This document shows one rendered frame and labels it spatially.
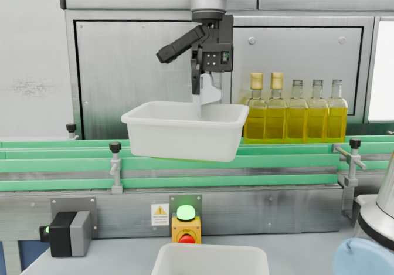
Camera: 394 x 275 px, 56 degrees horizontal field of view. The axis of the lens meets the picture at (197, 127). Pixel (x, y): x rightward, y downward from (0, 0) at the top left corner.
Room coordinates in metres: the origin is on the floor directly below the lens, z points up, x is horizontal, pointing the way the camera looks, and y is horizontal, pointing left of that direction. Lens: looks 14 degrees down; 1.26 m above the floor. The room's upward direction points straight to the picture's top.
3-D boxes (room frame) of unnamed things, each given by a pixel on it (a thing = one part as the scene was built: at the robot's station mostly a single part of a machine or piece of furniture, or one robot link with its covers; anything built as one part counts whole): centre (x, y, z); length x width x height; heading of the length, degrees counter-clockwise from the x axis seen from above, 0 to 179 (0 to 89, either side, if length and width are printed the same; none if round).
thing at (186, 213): (0.84, 0.03, 0.84); 0.05 x 0.05 x 0.03
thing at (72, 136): (1.09, 0.37, 0.94); 0.07 x 0.04 x 0.13; 3
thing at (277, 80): (1.04, -0.22, 1.14); 0.04 x 0.04 x 0.04
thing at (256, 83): (1.04, -0.17, 1.14); 0.04 x 0.04 x 0.04
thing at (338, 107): (1.05, -0.40, 0.99); 0.06 x 0.06 x 0.21; 3
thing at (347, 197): (0.95, -0.40, 0.85); 0.09 x 0.04 x 0.07; 3
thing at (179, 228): (0.84, 0.03, 0.79); 0.07 x 0.07 x 0.07; 3
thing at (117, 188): (0.85, 0.20, 0.94); 0.07 x 0.04 x 0.13; 3
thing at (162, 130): (0.71, 0.02, 1.08); 0.22 x 0.17 x 0.09; 78
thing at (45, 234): (0.81, 0.36, 0.79); 0.04 x 0.03 x 0.04; 3
